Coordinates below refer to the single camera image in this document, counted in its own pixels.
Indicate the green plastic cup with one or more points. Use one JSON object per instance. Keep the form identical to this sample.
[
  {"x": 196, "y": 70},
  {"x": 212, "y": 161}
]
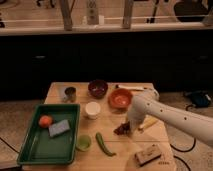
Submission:
[{"x": 83, "y": 143}]

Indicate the green chili pepper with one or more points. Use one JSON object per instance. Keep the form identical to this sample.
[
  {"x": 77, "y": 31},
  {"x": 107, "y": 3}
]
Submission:
[{"x": 102, "y": 145}]

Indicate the brown wooden block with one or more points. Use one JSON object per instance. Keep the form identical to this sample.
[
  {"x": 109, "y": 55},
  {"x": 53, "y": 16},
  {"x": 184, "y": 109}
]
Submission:
[{"x": 148, "y": 155}]

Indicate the dark maroon bowl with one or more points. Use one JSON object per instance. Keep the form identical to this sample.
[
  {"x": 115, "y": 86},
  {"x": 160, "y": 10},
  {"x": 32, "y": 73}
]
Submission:
[{"x": 98, "y": 88}]

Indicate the dark red grape bunch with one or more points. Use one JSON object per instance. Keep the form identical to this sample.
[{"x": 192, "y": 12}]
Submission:
[{"x": 123, "y": 129}]

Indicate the metal can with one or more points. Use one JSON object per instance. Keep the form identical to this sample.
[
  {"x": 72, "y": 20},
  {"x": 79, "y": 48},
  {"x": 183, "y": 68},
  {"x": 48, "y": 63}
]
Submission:
[{"x": 70, "y": 94}]

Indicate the orange bowl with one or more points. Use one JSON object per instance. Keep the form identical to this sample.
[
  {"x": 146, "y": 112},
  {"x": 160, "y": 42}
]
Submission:
[{"x": 120, "y": 98}]

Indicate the white cup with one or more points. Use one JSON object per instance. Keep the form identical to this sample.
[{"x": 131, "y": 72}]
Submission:
[{"x": 92, "y": 110}]

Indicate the orange tomato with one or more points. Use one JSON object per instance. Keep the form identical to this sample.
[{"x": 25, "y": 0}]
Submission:
[{"x": 45, "y": 121}]

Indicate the dark blue bag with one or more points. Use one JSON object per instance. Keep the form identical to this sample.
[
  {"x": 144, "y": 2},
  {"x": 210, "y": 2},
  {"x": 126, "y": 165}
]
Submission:
[{"x": 199, "y": 98}]

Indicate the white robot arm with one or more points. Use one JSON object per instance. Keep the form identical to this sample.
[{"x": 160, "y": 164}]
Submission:
[{"x": 147, "y": 103}]

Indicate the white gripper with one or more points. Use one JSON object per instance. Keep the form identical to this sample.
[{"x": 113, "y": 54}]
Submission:
[{"x": 134, "y": 126}]

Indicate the blue sponge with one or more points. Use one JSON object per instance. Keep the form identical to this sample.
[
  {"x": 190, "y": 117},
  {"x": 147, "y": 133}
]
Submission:
[{"x": 59, "y": 128}]

